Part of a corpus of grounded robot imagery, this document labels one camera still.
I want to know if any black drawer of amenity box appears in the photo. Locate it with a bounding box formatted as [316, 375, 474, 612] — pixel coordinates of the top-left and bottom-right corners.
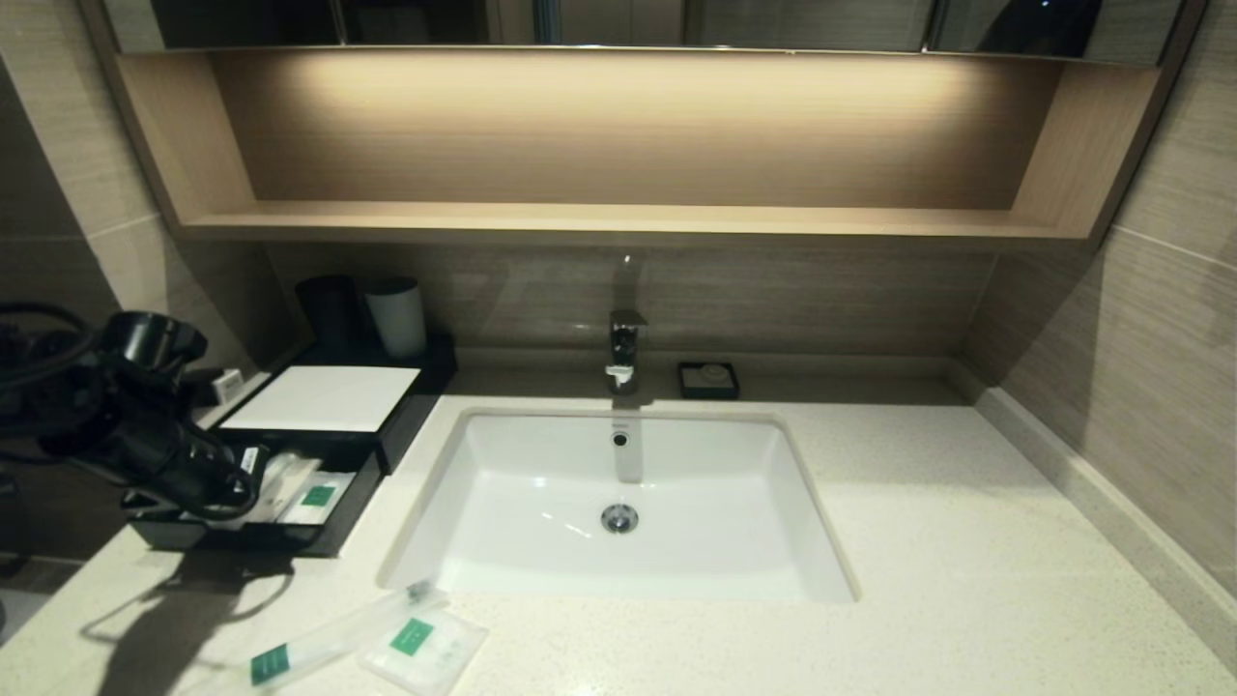
[126, 431, 386, 560]

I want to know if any black amenity box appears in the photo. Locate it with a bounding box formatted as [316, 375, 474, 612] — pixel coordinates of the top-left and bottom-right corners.
[217, 332, 461, 476]

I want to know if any long beige sachet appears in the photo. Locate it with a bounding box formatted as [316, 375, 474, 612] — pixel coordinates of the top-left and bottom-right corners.
[259, 451, 323, 524]

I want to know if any flat white sachet green label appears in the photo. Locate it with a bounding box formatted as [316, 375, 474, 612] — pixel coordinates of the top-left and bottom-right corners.
[280, 470, 358, 527]

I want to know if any white card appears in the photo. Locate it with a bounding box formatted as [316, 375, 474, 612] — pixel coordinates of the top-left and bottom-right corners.
[220, 364, 424, 433]

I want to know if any long clear toothbrush packet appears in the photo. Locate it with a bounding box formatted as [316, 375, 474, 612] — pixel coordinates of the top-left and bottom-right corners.
[193, 580, 451, 696]

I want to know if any black cup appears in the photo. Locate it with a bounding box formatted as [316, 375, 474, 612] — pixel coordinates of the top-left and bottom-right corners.
[295, 275, 367, 353]

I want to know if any white cup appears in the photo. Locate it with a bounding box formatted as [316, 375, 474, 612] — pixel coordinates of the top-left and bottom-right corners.
[363, 277, 429, 361]

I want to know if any square clear packet green label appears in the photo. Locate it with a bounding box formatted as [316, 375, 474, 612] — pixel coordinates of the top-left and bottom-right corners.
[360, 607, 491, 696]

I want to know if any white ceramic sink basin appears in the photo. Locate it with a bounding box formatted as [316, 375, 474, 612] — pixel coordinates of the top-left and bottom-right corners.
[380, 407, 859, 604]

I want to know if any chrome faucet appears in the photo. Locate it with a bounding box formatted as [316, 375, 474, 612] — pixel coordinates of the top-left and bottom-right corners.
[606, 308, 649, 395]

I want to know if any black soap dish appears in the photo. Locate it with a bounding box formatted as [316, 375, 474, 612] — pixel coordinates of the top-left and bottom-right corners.
[677, 361, 741, 401]

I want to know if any black cable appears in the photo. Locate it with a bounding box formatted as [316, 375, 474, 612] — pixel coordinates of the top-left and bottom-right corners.
[0, 304, 264, 525]

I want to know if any light wooden wall shelf niche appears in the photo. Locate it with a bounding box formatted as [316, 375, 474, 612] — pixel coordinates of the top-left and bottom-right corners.
[82, 46, 1209, 252]

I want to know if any mirrored wall cabinet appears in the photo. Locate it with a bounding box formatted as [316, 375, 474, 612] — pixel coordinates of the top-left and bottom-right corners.
[101, 0, 1185, 65]

